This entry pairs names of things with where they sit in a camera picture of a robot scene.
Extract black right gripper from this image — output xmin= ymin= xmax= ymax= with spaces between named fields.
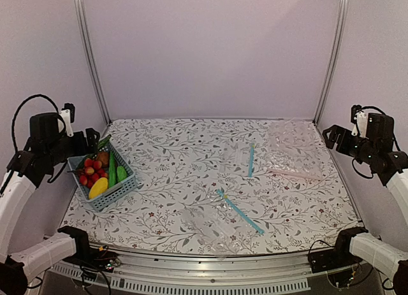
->
xmin=323 ymin=124 xmax=377 ymax=164

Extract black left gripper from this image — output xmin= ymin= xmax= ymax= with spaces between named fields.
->
xmin=46 ymin=127 xmax=100 ymax=166

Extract clear bag blue zipper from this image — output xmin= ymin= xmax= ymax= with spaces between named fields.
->
xmin=181 ymin=188 xmax=265 ymax=257
xmin=219 ymin=140 xmax=255 ymax=178

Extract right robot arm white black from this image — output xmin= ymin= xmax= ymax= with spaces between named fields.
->
xmin=307 ymin=104 xmax=407 ymax=294

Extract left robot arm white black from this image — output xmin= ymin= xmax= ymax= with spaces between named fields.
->
xmin=1 ymin=103 xmax=100 ymax=294

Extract clear bag pink zipper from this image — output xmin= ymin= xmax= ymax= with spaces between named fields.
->
xmin=267 ymin=120 xmax=323 ymax=180

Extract dark green cucumber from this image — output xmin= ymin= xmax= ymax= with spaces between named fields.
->
xmin=87 ymin=134 xmax=112 ymax=158

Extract brown potato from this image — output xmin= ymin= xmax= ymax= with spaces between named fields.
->
xmin=96 ymin=152 xmax=110 ymax=168

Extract red cherry bunch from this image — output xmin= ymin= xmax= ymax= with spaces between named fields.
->
xmin=69 ymin=158 xmax=108 ymax=189

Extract light blue plastic basket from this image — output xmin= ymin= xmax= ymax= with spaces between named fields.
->
xmin=68 ymin=141 xmax=137 ymax=212

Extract long green cucumber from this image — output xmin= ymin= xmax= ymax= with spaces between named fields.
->
xmin=108 ymin=152 xmax=117 ymax=188

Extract yellow mango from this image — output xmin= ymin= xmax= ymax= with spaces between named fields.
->
xmin=88 ymin=177 xmax=108 ymax=199

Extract floral table mat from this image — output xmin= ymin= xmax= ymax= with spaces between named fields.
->
xmin=62 ymin=119 xmax=362 ymax=245

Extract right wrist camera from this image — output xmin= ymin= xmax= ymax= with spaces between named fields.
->
xmin=351 ymin=104 xmax=368 ymax=138

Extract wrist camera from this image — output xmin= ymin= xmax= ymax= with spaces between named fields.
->
xmin=351 ymin=104 xmax=368 ymax=138
xmin=58 ymin=103 xmax=75 ymax=137

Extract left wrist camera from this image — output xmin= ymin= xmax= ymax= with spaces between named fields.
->
xmin=58 ymin=103 xmax=75 ymax=137

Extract right aluminium frame post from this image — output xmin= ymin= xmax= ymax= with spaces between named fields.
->
xmin=313 ymin=0 xmax=349 ymax=125

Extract aluminium frame post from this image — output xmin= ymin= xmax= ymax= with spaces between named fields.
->
xmin=313 ymin=0 xmax=349 ymax=125
xmin=73 ymin=0 xmax=112 ymax=126

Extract left aluminium frame post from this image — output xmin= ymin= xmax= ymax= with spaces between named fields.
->
xmin=73 ymin=0 xmax=112 ymax=126

